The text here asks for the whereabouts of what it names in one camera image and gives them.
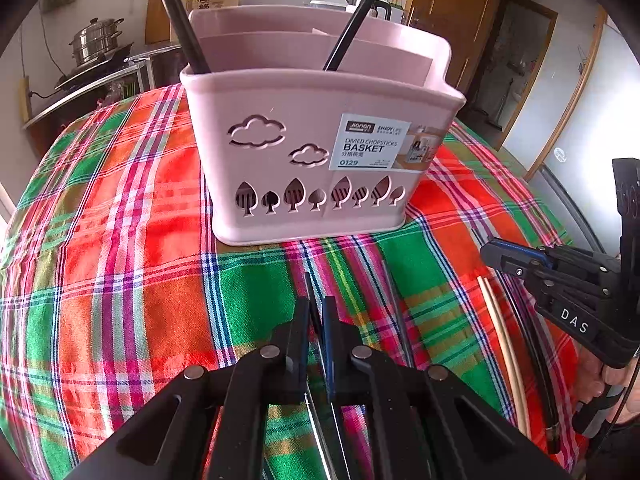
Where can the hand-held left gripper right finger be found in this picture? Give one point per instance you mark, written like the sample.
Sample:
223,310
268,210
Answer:
329,332

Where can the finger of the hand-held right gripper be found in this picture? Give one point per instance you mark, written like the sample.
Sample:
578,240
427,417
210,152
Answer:
530,275
515,251

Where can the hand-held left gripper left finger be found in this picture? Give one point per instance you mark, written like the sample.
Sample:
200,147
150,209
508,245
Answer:
301,332

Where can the metal chopstick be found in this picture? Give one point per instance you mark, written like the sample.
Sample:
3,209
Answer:
397,315
311,295

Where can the wooden chopstick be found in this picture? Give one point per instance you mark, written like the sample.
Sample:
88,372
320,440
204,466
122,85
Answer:
500,335
509,340

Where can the black chopstick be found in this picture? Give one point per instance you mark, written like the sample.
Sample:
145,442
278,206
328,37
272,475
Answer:
357,15
542,375
177,15

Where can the pink plastic chopstick basket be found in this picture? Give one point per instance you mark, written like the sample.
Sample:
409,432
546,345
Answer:
280,195

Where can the person's right hand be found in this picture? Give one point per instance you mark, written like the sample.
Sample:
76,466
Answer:
595,375

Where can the plaid tablecloth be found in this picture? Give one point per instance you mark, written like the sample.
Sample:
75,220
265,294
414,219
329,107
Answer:
125,260

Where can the wooden door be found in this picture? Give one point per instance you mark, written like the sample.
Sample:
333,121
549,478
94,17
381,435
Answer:
450,20

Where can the white electric kettle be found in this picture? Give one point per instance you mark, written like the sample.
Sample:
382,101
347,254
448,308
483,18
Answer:
381,8

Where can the metal shelf table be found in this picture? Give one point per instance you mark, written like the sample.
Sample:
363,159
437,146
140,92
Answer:
100,95

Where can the black induction cooker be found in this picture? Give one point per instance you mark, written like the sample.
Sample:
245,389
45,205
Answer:
92,72

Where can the steel steamer pot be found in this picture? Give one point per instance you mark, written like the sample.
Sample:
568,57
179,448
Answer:
97,40

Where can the wooden inner door frame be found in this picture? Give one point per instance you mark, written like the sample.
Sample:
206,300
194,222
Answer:
547,50

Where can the wooden wall socket board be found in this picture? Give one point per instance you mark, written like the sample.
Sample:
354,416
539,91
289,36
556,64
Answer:
25,100

